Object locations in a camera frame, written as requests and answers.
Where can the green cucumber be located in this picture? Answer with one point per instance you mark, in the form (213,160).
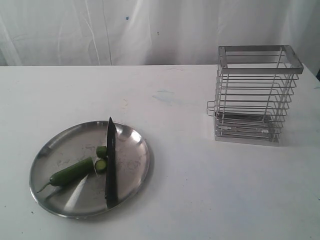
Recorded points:
(70,174)

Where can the steel wire utensil rack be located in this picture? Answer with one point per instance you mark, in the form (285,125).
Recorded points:
(253,91)

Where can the black kitchen knife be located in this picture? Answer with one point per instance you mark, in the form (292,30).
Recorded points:
(111,183)

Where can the white backdrop curtain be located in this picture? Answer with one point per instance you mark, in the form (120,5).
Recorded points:
(151,32)

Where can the green cucumber end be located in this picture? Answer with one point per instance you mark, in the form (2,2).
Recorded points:
(100,166)

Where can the round stainless steel plate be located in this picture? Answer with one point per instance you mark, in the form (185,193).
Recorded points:
(85,196)

